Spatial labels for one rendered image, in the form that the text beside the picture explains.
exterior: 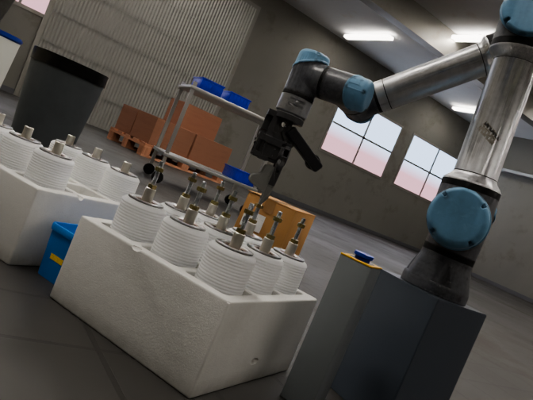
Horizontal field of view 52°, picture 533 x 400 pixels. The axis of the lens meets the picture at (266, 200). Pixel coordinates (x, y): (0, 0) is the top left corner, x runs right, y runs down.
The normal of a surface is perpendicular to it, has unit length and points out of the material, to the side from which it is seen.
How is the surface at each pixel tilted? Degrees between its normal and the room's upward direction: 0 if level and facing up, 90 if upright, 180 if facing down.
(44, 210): 90
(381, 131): 90
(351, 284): 90
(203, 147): 90
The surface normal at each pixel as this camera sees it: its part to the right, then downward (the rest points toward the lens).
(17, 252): 0.81, 0.36
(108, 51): 0.50, 0.26
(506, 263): -0.77, -0.29
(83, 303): -0.46, -0.15
